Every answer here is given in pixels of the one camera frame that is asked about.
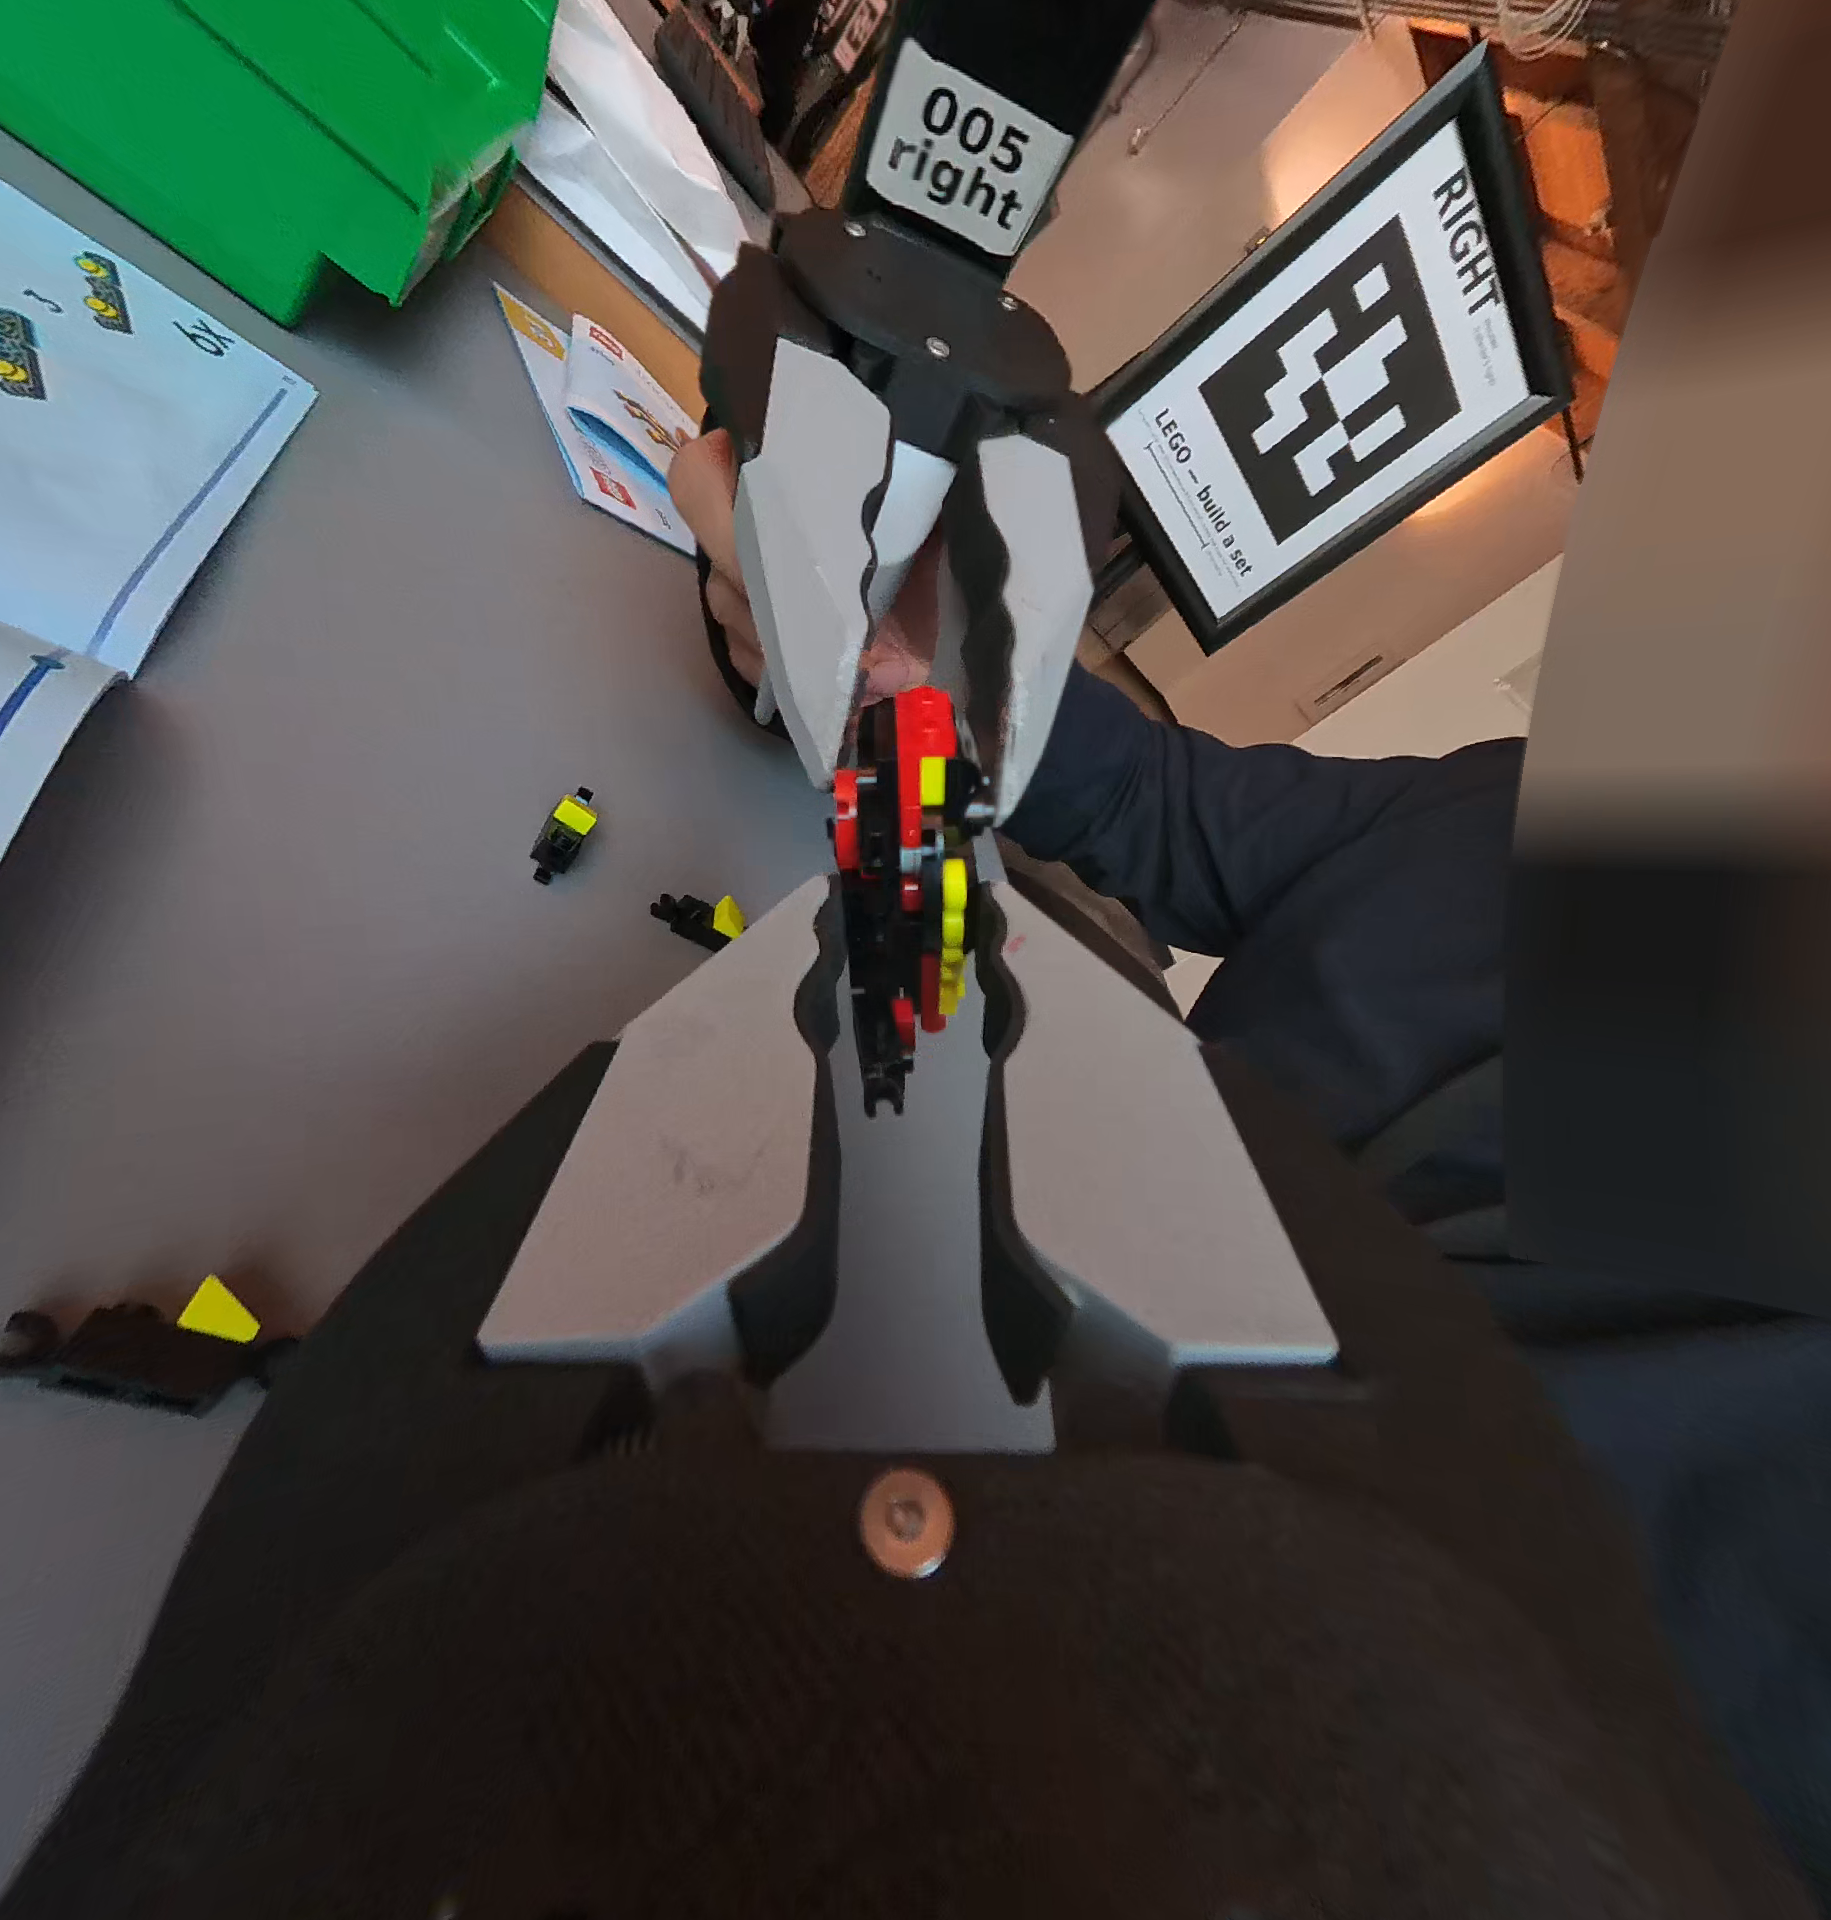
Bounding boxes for lego instruction booklet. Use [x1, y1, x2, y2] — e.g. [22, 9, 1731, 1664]
[0, 142, 323, 936]

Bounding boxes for small lego leaflet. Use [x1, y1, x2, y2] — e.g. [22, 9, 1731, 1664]
[490, 278, 708, 562]

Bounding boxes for white paper sheets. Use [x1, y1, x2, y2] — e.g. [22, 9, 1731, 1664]
[519, 0, 779, 351]

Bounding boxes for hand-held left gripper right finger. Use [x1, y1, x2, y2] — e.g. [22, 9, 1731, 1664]
[972, 836, 1343, 1408]

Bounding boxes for person's torso in navy jacket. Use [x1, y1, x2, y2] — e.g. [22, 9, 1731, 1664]
[1201, 961, 1831, 1920]

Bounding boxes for person's right hand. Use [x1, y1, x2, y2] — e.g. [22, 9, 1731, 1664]
[666, 423, 939, 718]

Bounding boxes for yellow black lego spider model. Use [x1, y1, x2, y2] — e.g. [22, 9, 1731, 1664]
[827, 683, 1004, 1122]

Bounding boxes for black framed marker sign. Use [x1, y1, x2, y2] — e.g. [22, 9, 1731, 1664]
[1097, 39, 1579, 657]

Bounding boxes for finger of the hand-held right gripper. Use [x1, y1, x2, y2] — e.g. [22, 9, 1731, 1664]
[867, 427, 1092, 825]
[729, 334, 900, 791]

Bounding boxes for green plastic bin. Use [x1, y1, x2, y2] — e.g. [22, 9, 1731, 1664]
[0, 0, 562, 329]

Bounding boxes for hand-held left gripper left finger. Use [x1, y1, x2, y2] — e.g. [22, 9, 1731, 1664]
[480, 873, 852, 1390]

